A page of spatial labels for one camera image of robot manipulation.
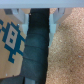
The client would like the wooden drawer box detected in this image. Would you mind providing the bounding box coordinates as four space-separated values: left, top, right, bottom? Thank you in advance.
0 8 31 81

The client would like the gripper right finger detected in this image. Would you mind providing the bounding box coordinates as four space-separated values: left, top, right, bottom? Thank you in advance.
49 7 73 24

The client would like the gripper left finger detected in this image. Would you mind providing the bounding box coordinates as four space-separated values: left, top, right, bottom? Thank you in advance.
3 7 32 24

